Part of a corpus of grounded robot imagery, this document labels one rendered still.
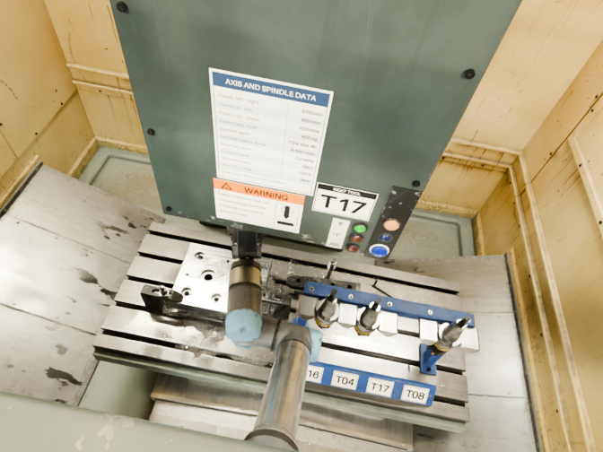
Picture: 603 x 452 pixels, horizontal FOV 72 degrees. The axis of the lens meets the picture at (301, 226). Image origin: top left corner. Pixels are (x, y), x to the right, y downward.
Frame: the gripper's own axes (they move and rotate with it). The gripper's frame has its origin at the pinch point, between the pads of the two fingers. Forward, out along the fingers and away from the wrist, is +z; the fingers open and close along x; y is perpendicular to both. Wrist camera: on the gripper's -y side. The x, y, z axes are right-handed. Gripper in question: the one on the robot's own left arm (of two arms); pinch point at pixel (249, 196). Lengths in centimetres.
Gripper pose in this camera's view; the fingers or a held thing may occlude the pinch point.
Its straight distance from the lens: 105.7
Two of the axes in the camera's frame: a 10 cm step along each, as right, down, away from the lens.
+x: 9.9, 0.3, 1.1
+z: -0.3, -8.4, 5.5
